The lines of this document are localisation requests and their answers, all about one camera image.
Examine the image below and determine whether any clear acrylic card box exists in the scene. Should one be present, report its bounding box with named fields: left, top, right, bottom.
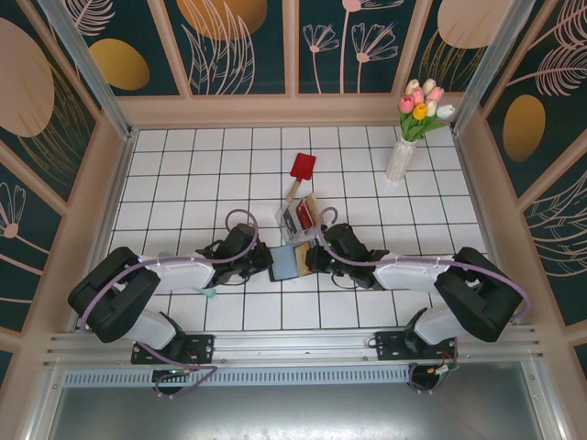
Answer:
left=274, top=192, right=329, bottom=247

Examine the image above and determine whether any red chip card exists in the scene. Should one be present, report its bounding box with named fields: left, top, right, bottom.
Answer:
left=295, top=199, right=317, bottom=230

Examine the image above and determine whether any black printed card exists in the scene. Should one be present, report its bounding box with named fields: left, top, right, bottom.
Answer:
left=282, top=205, right=304, bottom=235

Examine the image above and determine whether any teal plastic item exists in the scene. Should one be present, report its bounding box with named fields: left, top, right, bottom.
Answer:
left=158, top=249, right=219, bottom=302

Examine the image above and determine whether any red spatula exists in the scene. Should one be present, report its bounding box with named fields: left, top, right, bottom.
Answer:
left=284, top=153, right=318, bottom=202

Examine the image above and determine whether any white ribbed ceramic vase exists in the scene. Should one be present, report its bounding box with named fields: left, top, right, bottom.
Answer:
left=384, top=138, right=417, bottom=182

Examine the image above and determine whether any green tulip stems bunch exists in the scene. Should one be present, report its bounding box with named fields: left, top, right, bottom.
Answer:
left=399, top=112, right=449, bottom=143

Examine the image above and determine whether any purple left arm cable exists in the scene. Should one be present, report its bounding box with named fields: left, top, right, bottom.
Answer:
left=77, top=208, right=260, bottom=334

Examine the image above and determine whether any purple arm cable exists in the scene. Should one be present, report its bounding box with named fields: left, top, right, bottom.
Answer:
left=77, top=208, right=260, bottom=334
left=316, top=207, right=533, bottom=326

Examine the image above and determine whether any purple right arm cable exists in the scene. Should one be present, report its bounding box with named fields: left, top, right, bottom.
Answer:
left=316, top=207, right=533, bottom=326

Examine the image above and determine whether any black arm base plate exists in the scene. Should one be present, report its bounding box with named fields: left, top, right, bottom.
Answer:
left=374, top=330, right=460, bottom=363
left=131, top=334, right=216, bottom=366

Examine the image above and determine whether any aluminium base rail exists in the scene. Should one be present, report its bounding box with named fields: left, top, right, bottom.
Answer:
left=43, top=325, right=549, bottom=368

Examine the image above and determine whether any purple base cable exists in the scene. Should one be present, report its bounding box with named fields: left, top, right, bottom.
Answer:
left=409, top=364, right=441, bottom=395
left=137, top=350, right=219, bottom=400

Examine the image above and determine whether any slotted grey cable duct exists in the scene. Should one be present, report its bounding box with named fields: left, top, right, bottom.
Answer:
left=61, top=364, right=412, bottom=386

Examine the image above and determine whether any aluminium frame post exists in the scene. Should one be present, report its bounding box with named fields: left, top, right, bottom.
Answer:
left=39, top=0, right=137, bottom=138
left=451, top=0, right=559, bottom=134

